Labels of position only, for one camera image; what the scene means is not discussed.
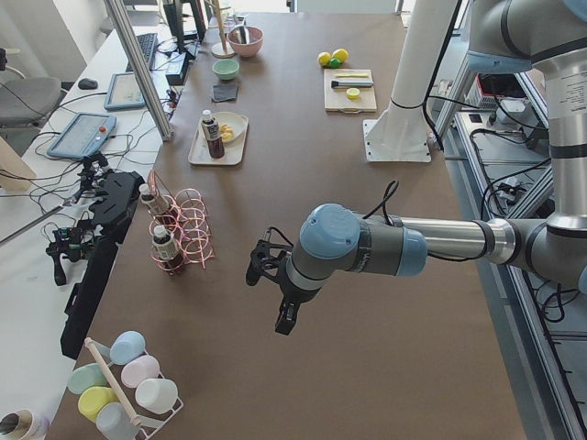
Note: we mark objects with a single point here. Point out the grey office chair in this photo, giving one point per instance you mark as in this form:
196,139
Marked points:
26,101

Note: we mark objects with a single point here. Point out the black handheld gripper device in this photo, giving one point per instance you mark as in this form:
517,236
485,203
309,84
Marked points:
73,243

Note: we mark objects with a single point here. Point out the blue teach pendant tablet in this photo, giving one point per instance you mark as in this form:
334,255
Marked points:
84,136

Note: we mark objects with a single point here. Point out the yellow lemon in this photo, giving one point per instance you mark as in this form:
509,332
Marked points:
324,58
340,54

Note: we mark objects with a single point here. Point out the tea bottle near rack end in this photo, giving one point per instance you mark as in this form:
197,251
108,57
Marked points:
167,252

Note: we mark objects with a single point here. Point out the brown tea bottle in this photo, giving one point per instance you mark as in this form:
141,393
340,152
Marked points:
212,134

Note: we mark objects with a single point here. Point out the pink mixing bowl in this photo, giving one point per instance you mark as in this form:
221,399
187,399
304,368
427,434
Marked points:
246,41

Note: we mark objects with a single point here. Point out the upper yellow lemon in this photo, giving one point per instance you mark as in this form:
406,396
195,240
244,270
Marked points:
340,54

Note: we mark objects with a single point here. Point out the halved lemon slice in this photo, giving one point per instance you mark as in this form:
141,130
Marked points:
353,93

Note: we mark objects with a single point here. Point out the grey blue cup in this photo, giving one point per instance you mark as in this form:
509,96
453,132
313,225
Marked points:
114,424

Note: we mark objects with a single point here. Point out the wooden rack handle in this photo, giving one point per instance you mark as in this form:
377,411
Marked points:
96,351

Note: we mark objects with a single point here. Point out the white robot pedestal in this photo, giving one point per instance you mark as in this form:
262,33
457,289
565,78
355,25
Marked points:
400,132

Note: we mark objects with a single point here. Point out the wooden cutting board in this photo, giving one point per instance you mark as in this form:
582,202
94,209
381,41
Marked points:
335,100

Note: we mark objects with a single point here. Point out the tea bottle far rack end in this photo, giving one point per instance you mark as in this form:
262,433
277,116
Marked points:
158,206

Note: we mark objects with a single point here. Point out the pale pink cup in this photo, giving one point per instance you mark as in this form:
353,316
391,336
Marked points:
139,369

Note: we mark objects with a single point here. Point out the yellow cup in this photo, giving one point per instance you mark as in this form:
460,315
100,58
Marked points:
93,400

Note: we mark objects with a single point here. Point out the light blue cup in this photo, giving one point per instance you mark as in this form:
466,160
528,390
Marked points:
128,346

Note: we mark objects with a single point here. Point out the white cup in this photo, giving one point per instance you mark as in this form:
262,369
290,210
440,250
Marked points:
157,395

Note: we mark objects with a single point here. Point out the green lime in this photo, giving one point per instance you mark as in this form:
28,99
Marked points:
334,63

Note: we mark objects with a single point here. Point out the copper wire bottle rack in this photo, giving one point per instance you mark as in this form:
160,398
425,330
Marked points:
189,226

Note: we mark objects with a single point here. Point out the black keyboard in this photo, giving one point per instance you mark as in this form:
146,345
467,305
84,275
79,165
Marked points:
148,44

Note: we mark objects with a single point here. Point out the tape roll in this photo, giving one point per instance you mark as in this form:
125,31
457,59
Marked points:
24,425

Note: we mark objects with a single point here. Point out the black computer mouse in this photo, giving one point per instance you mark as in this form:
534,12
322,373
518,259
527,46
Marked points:
87,84

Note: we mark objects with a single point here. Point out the beige serving tray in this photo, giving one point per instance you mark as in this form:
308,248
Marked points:
199,155

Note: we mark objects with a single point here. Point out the knife with black handle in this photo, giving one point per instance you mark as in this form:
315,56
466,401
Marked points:
352,83

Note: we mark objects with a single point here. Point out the white wire cup rack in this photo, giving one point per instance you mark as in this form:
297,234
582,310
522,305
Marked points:
151,423

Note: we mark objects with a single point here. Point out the wooden block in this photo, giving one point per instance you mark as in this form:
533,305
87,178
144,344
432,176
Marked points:
16,175

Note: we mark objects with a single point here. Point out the dark grey cloth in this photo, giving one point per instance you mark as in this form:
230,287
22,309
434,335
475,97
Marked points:
224,92

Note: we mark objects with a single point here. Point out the lower yellow lemon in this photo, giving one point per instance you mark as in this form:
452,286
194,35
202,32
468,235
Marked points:
324,58

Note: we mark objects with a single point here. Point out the pale green cup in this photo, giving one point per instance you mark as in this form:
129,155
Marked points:
85,377

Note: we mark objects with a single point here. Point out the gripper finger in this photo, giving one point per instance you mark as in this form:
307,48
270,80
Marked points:
287,317

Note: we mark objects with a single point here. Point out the tea bottle rack end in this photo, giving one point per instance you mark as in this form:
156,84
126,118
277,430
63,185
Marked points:
158,206
167,252

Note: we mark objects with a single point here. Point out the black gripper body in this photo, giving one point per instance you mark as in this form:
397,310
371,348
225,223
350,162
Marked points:
293,294

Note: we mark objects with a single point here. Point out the aluminium frame post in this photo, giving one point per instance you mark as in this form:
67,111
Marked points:
118,14

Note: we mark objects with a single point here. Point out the mint green bowl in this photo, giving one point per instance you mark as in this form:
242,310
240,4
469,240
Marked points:
226,69

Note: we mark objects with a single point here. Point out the wooden mug tree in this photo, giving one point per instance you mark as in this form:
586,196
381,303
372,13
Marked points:
221,50

